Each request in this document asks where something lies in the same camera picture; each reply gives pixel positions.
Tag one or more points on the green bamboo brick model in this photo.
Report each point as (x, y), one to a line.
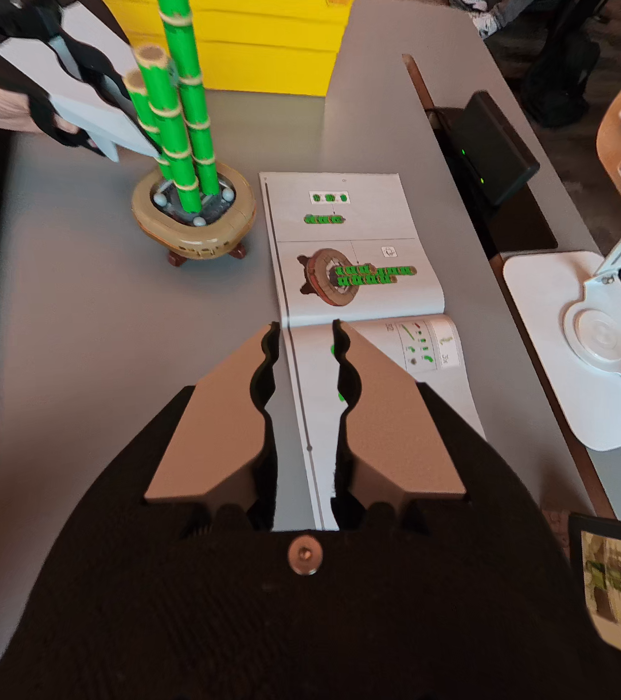
(190, 109)

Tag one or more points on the grey desk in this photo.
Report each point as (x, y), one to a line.
(97, 328)

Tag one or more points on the open instruction booklet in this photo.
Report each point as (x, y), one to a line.
(354, 240)

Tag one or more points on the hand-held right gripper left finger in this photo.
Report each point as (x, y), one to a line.
(206, 426)

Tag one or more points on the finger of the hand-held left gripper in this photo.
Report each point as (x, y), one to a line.
(70, 104)
(100, 38)

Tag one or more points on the black bag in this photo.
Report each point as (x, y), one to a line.
(562, 71)

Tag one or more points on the yellow bin with green pieces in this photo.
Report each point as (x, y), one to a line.
(267, 49)

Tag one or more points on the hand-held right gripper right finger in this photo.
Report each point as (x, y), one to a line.
(398, 426)

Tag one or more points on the black box with green lights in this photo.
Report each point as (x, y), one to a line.
(493, 147)

